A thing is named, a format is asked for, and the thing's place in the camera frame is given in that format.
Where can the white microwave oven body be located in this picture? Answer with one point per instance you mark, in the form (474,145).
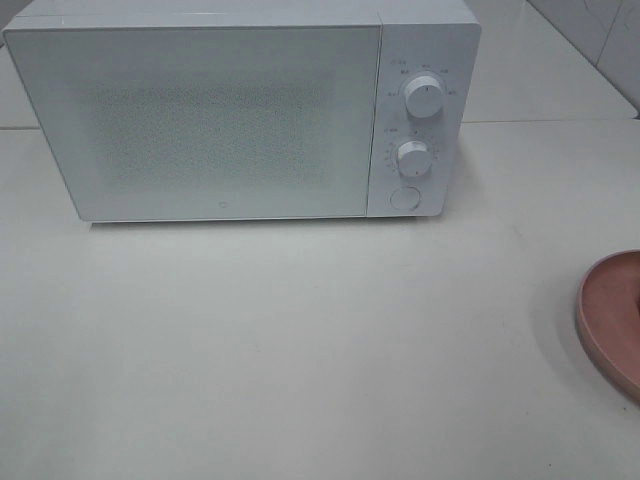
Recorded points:
(440,37)

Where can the upper white power knob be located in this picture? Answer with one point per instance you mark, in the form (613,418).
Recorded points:
(424,95)

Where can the round white door button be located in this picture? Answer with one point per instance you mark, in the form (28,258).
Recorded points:
(405,198)

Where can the white timer knob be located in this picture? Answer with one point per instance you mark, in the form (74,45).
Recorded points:
(414,158)

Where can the pink round plate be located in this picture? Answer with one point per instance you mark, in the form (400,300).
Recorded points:
(607,319)

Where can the white microwave door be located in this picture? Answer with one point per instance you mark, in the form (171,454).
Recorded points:
(204,124)

